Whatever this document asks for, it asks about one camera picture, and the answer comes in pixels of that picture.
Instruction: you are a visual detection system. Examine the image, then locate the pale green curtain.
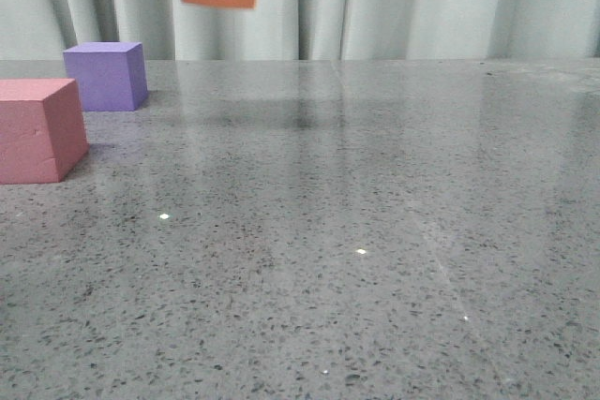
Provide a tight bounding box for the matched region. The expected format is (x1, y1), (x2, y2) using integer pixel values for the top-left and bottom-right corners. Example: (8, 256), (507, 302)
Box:
(1, 0), (599, 60)

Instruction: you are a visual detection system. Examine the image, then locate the purple foam cube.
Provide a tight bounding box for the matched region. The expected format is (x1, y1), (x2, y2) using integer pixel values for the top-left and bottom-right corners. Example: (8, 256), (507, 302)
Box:
(63, 42), (149, 111)

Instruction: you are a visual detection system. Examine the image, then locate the pink foam cube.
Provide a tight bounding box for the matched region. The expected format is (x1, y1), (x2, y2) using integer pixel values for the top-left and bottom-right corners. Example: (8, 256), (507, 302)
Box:
(1, 78), (89, 185)

